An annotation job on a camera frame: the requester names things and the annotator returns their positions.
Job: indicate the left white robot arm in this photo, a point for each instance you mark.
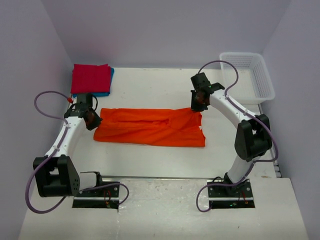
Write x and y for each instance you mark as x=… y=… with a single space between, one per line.
x=55 y=173

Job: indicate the orange t shirt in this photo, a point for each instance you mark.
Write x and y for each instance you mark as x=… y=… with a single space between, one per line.
x=155 y=127

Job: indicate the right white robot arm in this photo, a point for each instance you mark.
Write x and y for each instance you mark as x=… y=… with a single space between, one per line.
x=252 y=139

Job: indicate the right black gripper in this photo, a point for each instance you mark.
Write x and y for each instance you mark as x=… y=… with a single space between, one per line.
x=197 y=106

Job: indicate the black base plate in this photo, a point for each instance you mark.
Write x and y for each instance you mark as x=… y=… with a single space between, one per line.
x=105 y=193
x=242 y=190

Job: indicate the white plastic basket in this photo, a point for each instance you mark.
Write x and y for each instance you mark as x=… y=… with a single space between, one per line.
x=254 y=84

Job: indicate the folded blue t shirt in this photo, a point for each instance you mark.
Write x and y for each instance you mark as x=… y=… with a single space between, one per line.
x=105 y=94

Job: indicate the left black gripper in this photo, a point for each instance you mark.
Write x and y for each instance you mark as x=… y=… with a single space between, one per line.
x=94 y=121

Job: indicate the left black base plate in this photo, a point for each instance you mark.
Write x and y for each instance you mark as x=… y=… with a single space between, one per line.
x=105 y=193

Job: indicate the folded red t shirt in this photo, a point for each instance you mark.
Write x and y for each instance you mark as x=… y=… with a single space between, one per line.
x=90 y=78

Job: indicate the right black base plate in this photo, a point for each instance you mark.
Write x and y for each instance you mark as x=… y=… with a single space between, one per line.
x=242 y=190

